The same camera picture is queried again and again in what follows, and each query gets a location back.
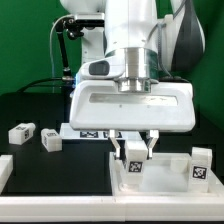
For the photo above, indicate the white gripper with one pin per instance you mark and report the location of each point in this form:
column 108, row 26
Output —
column 98, row 104

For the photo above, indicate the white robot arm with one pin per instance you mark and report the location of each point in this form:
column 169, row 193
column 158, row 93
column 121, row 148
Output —
column 126, row 81

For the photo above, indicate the white marker base plate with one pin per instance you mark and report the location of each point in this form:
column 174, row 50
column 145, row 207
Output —
column 67, row 133

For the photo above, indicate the black camera on stand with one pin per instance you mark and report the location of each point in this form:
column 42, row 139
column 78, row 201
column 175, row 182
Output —
column 74, row 24

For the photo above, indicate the white square tabletop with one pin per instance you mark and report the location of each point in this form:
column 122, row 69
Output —
column 167, row 174

